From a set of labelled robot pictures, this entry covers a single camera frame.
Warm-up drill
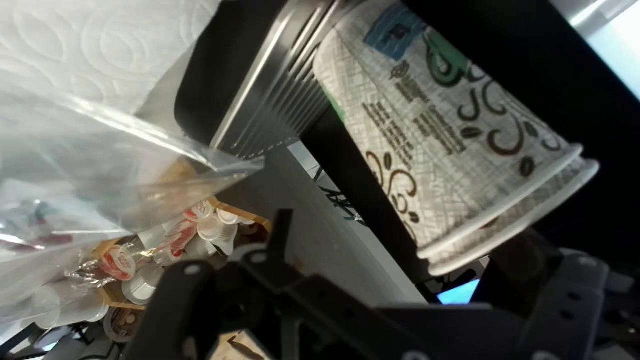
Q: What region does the wooden condiment organizer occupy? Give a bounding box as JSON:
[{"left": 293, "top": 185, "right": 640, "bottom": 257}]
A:
[{"left": 66, "top": 159, "right": 276, "bottom": 338}]

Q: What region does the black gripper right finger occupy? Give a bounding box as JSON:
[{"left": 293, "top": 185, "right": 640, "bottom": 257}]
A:
[{"left": 478, "top": 228, "right": 612, "bottom": 360}]

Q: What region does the clear plastic zip bag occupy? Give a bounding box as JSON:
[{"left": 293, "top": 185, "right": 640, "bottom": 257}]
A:
[{"left": 0, "top": 63, "right": 267, "bottom": 338}]

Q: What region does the black silver coffee maker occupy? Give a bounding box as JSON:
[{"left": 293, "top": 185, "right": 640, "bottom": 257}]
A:
[{"left": 174, "top": 0, "right": 640, "bottom": 303}]

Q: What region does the printed white paper cup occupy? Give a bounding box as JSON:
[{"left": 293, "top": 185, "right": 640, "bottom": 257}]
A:
[{"left": 312, "top": 0, "right": 602, "bottom": 280}]

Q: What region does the small creamer cup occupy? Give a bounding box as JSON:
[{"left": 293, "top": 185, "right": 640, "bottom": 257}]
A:
[
  {"left": 98, "top": 243, "right": 139, "bottom": 284},
  {"left": 210, "top": 207, "right": 244, "bottom": 258},
  {"left": 122, "top": 267, "right": 165, "bottom": 310}
]

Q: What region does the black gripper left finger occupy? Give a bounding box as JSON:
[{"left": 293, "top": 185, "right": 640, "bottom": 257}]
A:
[{"left": 119, "top": 257, "right": 221, "bottom": 360}]

